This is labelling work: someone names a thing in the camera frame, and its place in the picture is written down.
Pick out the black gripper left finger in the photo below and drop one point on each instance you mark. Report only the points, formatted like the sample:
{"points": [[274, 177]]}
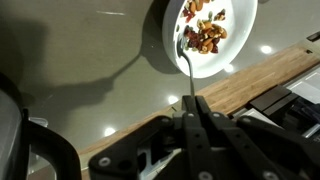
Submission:
{"points": [[190, 140]]}

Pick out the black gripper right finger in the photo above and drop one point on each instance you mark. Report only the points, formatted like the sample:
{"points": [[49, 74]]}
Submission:
{"points": [[253, 146]]}

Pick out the silver metal spoon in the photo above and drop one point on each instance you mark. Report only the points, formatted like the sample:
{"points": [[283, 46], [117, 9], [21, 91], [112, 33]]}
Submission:
{"points": [[191, 76]]}

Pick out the mixed nuts and dried fruit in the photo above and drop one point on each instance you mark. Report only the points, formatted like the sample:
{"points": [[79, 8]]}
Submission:
{"points": [[206, 36]]}

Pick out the white ceramic bowl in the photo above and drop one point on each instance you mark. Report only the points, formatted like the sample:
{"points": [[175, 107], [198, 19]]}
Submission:
{"points": [[240, 30]]}

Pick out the white lower kitchen cabinets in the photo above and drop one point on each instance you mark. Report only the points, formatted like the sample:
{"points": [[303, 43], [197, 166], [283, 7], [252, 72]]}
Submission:
{"points": [[306, 86]]}

